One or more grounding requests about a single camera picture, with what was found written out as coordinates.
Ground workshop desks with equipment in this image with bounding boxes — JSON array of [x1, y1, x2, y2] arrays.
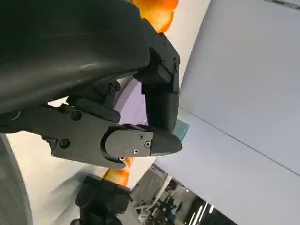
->
[[131, 164, 237, 225]]

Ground orange white toy bread roll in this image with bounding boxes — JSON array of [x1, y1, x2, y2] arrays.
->
[[132, 0, 179, 33], [105, 157, 134, 186]]

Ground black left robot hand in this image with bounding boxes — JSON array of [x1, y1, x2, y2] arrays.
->
[[0, 0, 183, 171]]

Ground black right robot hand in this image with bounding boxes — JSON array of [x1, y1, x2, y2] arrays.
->
[[74, 175, 134, 225]]

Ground pale green mug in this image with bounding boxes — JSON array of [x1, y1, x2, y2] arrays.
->
[[172, 119, 190, 143]]

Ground lilac plate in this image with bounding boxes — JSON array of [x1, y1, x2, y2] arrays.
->
[[112, 76, 151, 126]]

